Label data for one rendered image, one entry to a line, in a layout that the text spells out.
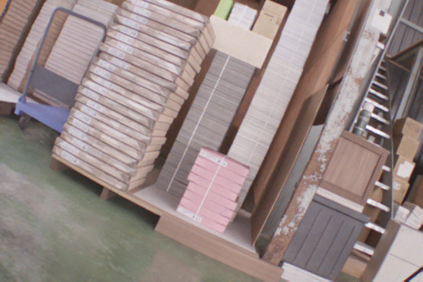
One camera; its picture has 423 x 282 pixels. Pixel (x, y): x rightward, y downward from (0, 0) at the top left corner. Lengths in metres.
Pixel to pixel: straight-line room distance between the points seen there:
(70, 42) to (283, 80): 2.21
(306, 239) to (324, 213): 0.17
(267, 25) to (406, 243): 1.60
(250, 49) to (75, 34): 1.96
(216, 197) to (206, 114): 0.59
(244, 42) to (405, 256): 1.64
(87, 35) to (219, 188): 2.26
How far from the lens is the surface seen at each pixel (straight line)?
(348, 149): 2.01
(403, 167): 4.35
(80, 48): 3.68
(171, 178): 2.34
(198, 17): 1.94
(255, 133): 2.29
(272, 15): 2.46
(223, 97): 2.30
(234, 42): 2.37
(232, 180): 1.94
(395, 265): 2.29
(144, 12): 2.00
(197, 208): 1.98
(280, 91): 2.32
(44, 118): 2.47
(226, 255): 1.85
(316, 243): 2.05
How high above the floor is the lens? 0.60
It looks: 1 degrees up
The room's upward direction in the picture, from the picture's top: 25 degrees clockwise
